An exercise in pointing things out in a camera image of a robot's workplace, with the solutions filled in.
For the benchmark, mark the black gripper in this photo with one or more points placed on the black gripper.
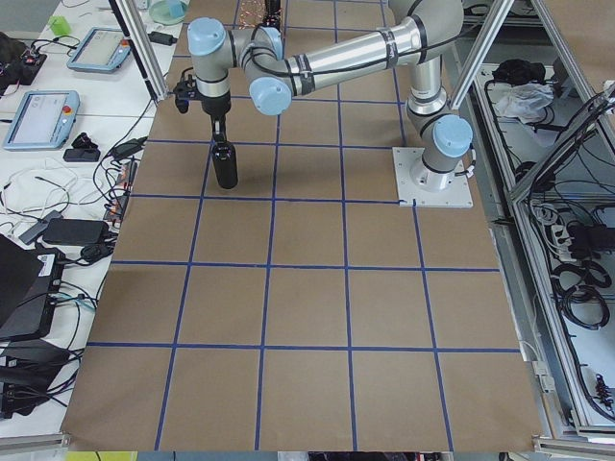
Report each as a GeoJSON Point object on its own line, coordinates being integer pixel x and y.
{"type": "Point", "coordinates": [215, 106]}

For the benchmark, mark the crumpled white cloth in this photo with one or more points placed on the crumpled white cloth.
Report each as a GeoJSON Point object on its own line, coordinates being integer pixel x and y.
{"type": "Point", "coordinates": [525, 102]}

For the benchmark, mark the green plate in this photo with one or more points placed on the green plate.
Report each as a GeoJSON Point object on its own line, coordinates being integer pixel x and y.
{"type": "Point", "coordinates": [168, 12]}

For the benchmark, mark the dark wine bottle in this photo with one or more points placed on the dark wine bottle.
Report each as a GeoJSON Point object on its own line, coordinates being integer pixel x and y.
{"type": "Point", "coordinates": [225, 166]}

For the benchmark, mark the blue teach pendant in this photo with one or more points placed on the blue teach pendant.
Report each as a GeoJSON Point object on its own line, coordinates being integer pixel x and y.
{"type": "Point", "coordinates": [103, 50]}
{"type": "Point", "coordinates": [43, 121]}

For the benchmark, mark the black laptop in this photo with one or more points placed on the black laptop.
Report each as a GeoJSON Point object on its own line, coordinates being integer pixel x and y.
{"type": "Point", "coordinates": [29, 279]}

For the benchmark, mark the aluminium frame post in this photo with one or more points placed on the aluminium frame post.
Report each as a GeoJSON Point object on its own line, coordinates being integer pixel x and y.
{"type": "Point", "coordinates": [134, 31]}

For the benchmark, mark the black power brick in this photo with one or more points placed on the black power brick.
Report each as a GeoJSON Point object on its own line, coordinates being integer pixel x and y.
{"type": "Point", "coordinates": [74, 232]}

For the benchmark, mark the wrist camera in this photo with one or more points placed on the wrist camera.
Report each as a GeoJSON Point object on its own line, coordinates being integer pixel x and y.
{"type": "Point", "coordinates": [185, 91]}

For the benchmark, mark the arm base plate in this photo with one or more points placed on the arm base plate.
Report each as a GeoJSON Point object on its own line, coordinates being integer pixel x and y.
{"type": "Point", "coordinates": [419, 186]}

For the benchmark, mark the green box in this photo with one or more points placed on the green box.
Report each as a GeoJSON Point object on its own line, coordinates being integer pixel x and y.
{"type": "Point", "coordinates": [59, 25]}

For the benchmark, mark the copper wire wine basket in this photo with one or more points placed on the copper wire wine basket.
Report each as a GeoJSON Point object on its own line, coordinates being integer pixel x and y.
{"type": "Point", "coordinates": [250, 11]}

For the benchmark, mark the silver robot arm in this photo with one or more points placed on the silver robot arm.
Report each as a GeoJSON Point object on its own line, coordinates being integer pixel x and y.
{"type": "Point", "coordinates": [423, 32]}

